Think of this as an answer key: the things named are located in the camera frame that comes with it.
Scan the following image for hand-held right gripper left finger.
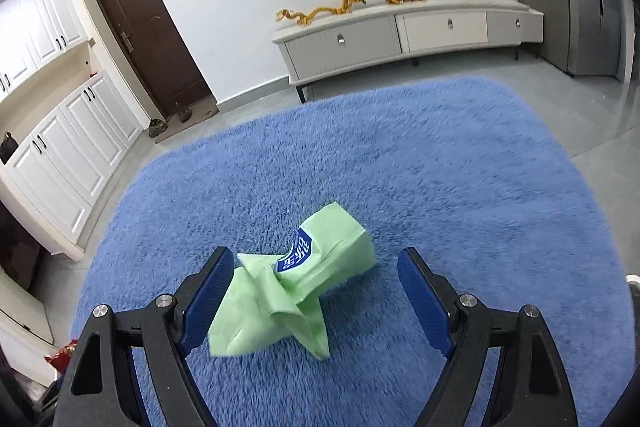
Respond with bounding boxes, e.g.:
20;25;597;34
52;247;236;427

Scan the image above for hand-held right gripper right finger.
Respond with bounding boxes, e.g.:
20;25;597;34
397;247;581;427

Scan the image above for green tissue packet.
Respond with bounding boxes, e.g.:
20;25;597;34
207;201;377;362

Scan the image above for blue fluffy rug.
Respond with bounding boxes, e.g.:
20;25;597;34
70;76;636;427

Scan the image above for red bag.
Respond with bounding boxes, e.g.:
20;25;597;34
45;339;78;375

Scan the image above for white base cabinets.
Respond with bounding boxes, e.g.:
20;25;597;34
0;69;146;258

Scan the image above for white TV cabinet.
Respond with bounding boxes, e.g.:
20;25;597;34
271;0;545;102

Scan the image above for brown entrance door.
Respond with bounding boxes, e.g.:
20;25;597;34
91;0;217;120

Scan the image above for golden dragon ornament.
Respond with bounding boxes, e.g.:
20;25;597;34
276;0;368;28

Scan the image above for white wall cabinets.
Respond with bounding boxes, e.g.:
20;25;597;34
0;0;88;95

